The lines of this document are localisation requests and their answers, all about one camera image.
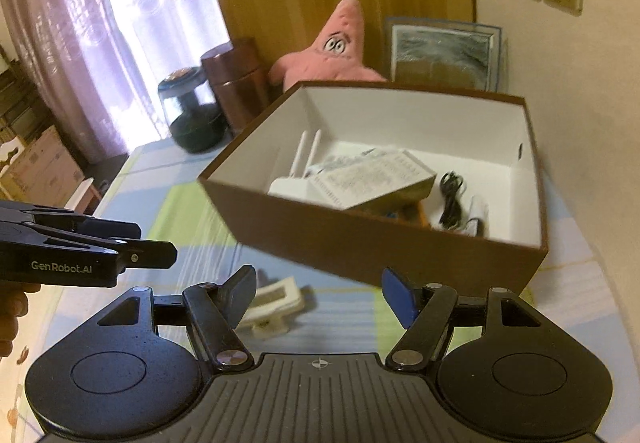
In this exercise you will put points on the orange utility knife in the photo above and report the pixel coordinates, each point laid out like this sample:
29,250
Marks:
417,215

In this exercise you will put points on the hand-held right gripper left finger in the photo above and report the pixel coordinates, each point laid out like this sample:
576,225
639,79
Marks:
240,295

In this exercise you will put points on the brown cardboard box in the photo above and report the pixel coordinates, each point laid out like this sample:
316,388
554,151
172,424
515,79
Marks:
310,243

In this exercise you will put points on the dark round glass jar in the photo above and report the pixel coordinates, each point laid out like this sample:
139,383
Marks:
192,128

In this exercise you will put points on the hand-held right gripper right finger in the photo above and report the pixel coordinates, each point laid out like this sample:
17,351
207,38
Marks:
400,295

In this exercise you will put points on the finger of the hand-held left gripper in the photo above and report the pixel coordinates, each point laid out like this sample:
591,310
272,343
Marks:
100,225
155,255

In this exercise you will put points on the black bin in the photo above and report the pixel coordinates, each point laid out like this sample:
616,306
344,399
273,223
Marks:
110,168

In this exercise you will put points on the white plastic clip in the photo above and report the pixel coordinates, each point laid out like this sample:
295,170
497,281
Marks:
275,303

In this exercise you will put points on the white wifi extender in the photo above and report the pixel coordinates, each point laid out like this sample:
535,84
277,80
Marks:
287,185

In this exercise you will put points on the white printed bedding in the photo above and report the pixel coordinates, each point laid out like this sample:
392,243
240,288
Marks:
15,388

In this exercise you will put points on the brown metal canister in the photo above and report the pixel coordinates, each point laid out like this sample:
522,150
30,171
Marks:
237,88

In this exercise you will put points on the brown cardboard carton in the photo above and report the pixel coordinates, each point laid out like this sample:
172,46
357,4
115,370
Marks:
40,168

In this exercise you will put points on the pink starfish plush toy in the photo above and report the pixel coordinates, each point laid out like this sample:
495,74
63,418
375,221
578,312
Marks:
335,53

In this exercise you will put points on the sheer purple curtain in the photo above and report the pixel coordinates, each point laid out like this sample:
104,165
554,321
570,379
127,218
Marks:
125,23

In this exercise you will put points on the person's left hand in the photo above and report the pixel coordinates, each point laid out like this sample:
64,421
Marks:
10,318

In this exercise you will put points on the white beige carton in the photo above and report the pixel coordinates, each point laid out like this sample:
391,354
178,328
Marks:
370,178

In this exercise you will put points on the framed picture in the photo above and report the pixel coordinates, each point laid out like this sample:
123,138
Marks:
440,53

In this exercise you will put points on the dark storage rack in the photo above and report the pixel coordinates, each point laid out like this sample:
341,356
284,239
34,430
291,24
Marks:
20,98

